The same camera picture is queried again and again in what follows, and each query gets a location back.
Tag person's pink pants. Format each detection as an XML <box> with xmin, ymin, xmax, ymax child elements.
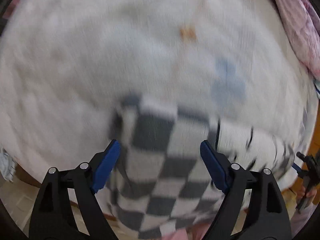
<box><xmin>160</xmin><ymin>220</ymin><xmax>225</xmax><ymax>240</ymax></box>

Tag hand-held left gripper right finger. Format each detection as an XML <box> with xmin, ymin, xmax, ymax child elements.
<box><xmin>200</xmin><ymin>140</ymin><xmax>293</xmax><ymax>240</ymax></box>

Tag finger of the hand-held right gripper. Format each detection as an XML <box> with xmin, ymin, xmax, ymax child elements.
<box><xmin>296</xmin><ymin>152</ymin><xmax>317</xmax><ymax>170</ymax></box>
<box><xmin>291</xmin><ymin>162</ymin><xmax>304</xmax><ymax>174</ymax></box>

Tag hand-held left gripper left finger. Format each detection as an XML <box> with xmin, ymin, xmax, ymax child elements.
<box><xmin>29</xmin><ymin>139</ymin><xmax>121</xmax><ymax>240</ymax></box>

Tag purple floral quilt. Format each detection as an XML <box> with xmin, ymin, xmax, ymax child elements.
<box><xmin>252</xmin><ymin>0</ymin><xmax>320</xmax><ymax>77</ymax></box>

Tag grey white checkered cardigan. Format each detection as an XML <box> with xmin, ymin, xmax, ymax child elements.
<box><xmin>109</xmin><ymin>94</ymin><xmax>295</xmax><ymax>239</ymax></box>

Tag floral printed bed sheet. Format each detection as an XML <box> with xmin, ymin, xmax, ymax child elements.
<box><xmin>0</xmin><ymin>0</ymin><xmax>317</xmax><ymax>198</ymax></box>

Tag person's right hand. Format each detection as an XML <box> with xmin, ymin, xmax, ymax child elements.
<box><xmin>299</xmin><ymin>185</ymin><xmax>318</xmax><ymax>200</ymax></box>

